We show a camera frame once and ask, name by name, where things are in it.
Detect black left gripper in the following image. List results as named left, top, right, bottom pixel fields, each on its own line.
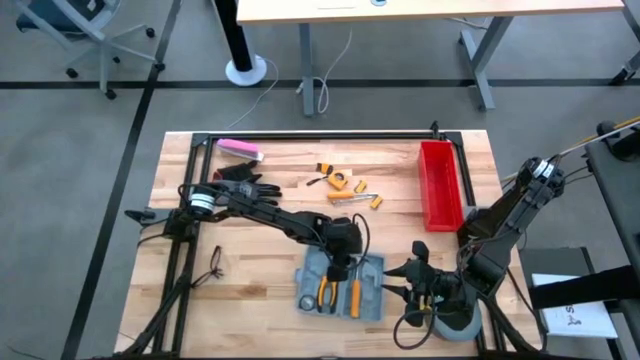
left=319, top=217, right=364, bottom=283

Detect grey black work glove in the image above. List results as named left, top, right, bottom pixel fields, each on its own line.
left=219, top=179, right=284, bottom=207

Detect white yellow rod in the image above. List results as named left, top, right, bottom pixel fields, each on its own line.
left=501, top=115, right=640, bottom=184

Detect white frame office chair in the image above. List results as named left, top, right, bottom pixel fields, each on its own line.
left=14, top=0, right=167, bottom=101

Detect white floor cable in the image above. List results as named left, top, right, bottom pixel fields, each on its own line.
left=224, top=58, right=281, bottom=131
left=297, top=29, right=354, bottom=116

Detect black aluminium table frame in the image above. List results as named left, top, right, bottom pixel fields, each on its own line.
left=112, top=121, right=547, bottom=360

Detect white paper sheet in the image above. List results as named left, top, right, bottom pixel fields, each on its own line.
left=531, top=273, right=620, bottom=340

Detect grey plastic tool case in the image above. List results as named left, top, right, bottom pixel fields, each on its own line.
left=294, top=244, right=386, bottom=322

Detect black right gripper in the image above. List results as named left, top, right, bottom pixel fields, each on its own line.
left=382, top=240, right=477, bottom=329

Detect black strap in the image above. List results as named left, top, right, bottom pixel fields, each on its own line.
left=528, top=264, right=640, bottom=311

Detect black cable tie loop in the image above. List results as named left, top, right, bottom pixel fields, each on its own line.
left=192, top=244, right=225, bottom=289

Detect wooden desk with grey legs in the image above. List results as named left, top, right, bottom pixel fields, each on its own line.
left=235, top=0, right=640, bottom=119

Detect black red work glove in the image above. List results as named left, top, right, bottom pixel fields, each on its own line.
left=212, top=160, right=264, bottom=184

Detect grey duct tape roll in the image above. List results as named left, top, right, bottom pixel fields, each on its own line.
left=430, top=299, right=484, bottom=343

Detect red plastic bin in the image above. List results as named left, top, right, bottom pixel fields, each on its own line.
left=417, top=140, right=466, bottom=234

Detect yellow handled pliers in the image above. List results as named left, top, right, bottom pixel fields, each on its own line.
left=316, top=274, right=339, bottom=315

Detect grey pole with white base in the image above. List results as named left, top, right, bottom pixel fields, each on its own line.
left=212, top=0, right=269, bottom=88

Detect pink flat package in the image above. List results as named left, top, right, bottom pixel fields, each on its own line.
left=216, top=138, right=265, bottom=162

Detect yellow tape measure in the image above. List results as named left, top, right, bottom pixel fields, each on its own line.
left=327, top=169, right=350, bottom=192

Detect dark grey cabinet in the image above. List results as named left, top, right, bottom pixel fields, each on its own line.
left=582, top=139, right=640, bottom=360

